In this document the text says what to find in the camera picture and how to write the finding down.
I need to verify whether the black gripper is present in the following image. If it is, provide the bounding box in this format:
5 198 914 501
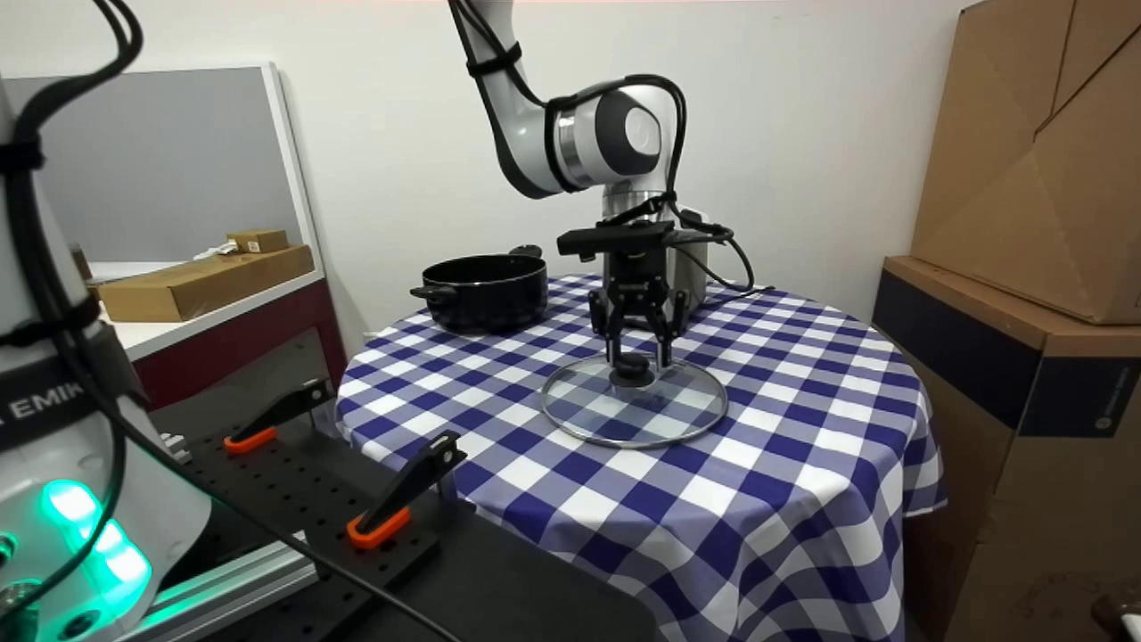
592 245 676 367

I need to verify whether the glass pot lid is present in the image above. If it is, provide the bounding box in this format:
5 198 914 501
539 355 728 449

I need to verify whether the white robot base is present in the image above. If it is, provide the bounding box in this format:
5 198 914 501
0 75 214 642

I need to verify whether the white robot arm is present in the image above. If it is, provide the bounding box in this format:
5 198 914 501
447 0 700 375

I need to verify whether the black cooking pot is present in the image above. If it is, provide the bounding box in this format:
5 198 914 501
415 245 548 334

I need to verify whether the blue white checkered tablecloth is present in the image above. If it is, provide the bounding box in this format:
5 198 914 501
340 273 945 642

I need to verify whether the black orange clamp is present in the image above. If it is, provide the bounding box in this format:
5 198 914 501
222 379 333 456
347 432 464 552

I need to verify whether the black perforated mounting board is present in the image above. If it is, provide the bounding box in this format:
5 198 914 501
156 386 461 642

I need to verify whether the white shelf cabinet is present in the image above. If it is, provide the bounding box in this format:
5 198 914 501
113 270 347 409

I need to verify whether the flat cardboard box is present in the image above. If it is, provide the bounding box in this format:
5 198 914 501
99 227 313 322

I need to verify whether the dark box with cardboard top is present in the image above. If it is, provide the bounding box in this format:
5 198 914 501
874 258 1141 642

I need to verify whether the large cardboard box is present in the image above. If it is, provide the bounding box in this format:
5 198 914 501
914 0 1141 323

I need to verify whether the black cable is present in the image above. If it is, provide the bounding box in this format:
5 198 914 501
0 0 461 642

